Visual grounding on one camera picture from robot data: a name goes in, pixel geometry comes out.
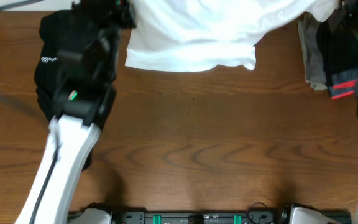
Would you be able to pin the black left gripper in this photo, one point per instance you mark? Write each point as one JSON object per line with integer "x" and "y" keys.
{"x": 120, "y": 15}

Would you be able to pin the white t-shirt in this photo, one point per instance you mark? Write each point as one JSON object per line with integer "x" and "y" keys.
{"x": 197, "y": 35}

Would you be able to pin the grey folded garment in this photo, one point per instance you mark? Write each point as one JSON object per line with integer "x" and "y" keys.
{"x": 312, "y": 58}

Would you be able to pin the black t-shirt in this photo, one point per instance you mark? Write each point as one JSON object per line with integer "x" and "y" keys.
{"x": 77, "y": 66}

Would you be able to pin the black folded shorts red trim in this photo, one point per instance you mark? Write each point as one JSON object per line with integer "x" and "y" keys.
{"x": 340, "y": 60}

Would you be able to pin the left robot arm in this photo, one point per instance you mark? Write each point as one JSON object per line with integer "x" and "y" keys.
{"x": 67, "y": 152}

